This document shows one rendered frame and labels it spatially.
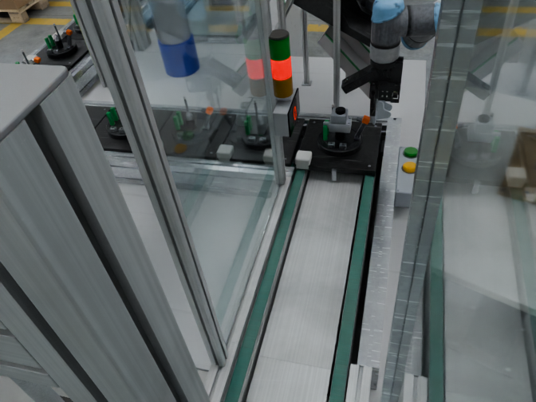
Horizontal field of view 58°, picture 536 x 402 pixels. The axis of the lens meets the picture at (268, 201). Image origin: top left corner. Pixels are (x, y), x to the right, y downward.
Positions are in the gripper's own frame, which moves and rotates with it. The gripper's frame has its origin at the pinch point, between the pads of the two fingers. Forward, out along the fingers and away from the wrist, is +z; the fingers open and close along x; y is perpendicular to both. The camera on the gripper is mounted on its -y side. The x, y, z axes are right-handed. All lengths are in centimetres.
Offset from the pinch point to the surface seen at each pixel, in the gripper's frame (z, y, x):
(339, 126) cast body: 1.4, -9.3, -2.2
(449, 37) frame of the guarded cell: -67, 10, -84
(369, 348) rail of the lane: 11, 6, -68
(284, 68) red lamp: -27.7, -19.8, -21.1
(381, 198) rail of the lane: 10.2, 5.2, -22.1
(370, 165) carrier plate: 9.1, 1.0, -9.9
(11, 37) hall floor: 107, -373, 257
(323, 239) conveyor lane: 14.6, -8.8, -35.8
